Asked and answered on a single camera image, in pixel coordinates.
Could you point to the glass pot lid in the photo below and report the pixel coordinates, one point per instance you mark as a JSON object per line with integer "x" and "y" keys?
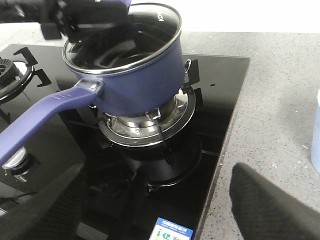
{"x": 151, "y": 29}

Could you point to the gas burner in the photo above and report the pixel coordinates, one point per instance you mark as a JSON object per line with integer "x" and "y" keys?
{"x": 152, "y": 127}
{"x": 14, "y": 77}

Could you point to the left gas burner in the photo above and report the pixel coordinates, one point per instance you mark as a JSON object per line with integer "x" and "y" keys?
{"x": 14, "y": 77}

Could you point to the light blue plastic cup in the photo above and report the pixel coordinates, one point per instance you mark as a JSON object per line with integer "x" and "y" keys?
{"x": 315, "y": 147}

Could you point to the silver stove control knob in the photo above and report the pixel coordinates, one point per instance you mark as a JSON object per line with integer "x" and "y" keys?
{"x": 21, "y": 163}

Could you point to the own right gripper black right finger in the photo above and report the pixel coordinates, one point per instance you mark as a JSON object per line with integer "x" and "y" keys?
{"x": 263, "y": 211}

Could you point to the right gas burner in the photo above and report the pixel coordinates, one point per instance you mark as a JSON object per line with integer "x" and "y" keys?
{"x": 152, "y": 127}

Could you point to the black glass gas stove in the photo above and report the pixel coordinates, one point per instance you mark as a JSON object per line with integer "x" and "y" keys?
{"x": 125, "y": 189}

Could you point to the blue saucepan with handle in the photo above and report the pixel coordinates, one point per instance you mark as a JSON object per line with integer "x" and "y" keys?
{"x": 127, "y": 93}

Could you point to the black left pot support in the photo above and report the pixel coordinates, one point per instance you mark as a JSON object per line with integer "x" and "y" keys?
{"x": 25, "y": 55}

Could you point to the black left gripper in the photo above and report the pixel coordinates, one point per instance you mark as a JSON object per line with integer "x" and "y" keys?
{"x": 76, "y": 19}

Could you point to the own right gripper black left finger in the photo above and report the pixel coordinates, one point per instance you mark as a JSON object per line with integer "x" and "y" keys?
{"x": 52, "y": 214}

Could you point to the energy rating label sticker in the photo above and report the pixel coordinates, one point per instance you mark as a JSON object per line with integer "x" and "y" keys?
{"x": 168, "y": 230}

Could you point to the black pot support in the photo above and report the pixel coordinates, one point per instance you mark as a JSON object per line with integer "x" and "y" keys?
{"x": 193, "y": 77}
{"x": 25, "y": 55}

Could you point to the black right pot support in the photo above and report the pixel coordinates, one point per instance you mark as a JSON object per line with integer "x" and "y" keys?
{"x": 193, "y": 77}

